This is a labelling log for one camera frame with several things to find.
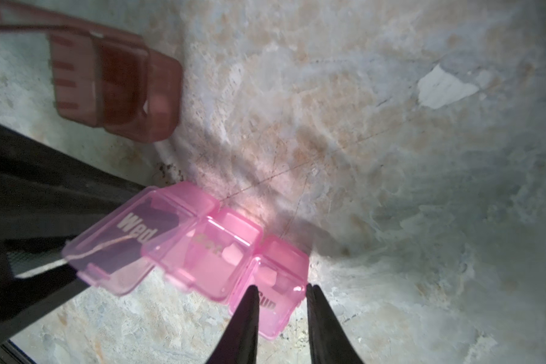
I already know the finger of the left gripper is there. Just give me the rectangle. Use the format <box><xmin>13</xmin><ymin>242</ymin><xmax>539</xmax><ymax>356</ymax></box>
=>
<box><xmin>0</xmin><ymin>125</ymin><xmax>144</xmax><ymax>241</ymax></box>
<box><xmin>0</xmin><ymin>244</ymin><xmax>88</xmax><ymax>345</ymax></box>

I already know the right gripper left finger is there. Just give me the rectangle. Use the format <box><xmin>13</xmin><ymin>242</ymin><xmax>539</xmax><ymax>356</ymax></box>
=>
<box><xmin>206</xmin><ymin>285</ymin><xmax>259</xmax><ymax>364</ymax></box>

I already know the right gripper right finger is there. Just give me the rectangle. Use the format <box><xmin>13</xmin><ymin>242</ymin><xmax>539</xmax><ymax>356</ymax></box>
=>
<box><xmin>306</xmin><ymin>284</ymin><xmax>363</xmax><ymax>364</ymax></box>

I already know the pink pillbox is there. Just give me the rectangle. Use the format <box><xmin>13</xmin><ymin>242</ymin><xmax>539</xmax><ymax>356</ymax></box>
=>
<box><xmin>62</xmin><ymin>182</ymin><xmax>309</xmax><ymax>340</ymax></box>

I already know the dark red pillbox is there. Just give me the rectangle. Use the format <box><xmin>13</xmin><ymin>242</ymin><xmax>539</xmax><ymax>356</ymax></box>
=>
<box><xmin>0</xmin><ymin>1</ymin><xmax>184</xmax><ymax>143</ymax></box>

